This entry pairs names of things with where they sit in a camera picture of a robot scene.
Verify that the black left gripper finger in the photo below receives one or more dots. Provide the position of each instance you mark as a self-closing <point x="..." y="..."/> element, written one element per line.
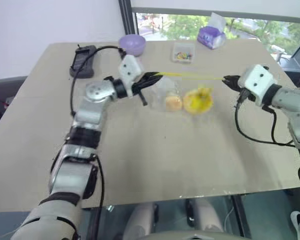
<point x="152" y="75"/>
<point x="151" y="82"/>

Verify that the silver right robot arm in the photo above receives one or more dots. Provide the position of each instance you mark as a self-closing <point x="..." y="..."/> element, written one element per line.
<point x="290" y="100"/>

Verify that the dark window frame post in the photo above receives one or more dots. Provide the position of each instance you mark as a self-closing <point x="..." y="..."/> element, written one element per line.
<point x="128" y="17"/>

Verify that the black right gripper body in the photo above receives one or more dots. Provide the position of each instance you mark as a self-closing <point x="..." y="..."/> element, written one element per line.
<point x="243" y="94"/>

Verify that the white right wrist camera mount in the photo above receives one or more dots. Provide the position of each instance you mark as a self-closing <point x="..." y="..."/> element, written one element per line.
<point x="257" y="80"/>

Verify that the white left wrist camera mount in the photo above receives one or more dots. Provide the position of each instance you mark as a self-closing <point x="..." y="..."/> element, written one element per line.
<point x="128" y="67"/>

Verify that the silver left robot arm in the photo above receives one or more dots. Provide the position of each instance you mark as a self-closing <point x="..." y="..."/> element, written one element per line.
<point x="67" y="175"/>

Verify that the grey rounded robot leg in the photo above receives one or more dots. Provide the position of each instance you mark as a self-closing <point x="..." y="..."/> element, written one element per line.
<point x="139" y="220"/>
<point x="207" y="215"/>

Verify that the purple tissue pack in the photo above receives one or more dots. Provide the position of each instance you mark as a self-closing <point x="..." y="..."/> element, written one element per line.
<point x="211" y="37"/>

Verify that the black rectangular device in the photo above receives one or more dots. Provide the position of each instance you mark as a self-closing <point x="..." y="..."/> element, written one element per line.
<point x="82" y="62"/>

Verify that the yellow snack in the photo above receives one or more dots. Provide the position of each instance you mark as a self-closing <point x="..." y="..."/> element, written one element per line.
<point x="198" y="101"/>

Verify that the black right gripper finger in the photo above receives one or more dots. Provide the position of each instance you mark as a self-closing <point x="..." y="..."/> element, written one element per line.
<point x="231" y="78"/>
<point x="233" y="86"/>

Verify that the clear yellow-zipper plastic bag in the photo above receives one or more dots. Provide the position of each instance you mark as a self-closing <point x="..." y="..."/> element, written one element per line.
<point x="162" y="90"/>

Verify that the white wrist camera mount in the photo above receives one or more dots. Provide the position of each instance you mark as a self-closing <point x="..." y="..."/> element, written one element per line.
<point x="128" y="67"/>
<point x="257" y="80"/>

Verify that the clear box of colourful items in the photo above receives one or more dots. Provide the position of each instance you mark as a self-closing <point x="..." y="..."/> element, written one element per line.
<point x="182" y="53"/>

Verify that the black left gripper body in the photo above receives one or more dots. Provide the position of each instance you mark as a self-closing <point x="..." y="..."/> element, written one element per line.
<point x="137" y="88"/>

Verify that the purple bowl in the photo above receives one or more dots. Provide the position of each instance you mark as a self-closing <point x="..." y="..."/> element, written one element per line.
<point x="132" y="43"/>

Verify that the round orange snack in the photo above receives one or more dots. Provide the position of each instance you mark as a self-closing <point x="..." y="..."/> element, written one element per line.
<point x="173" y="103"/>

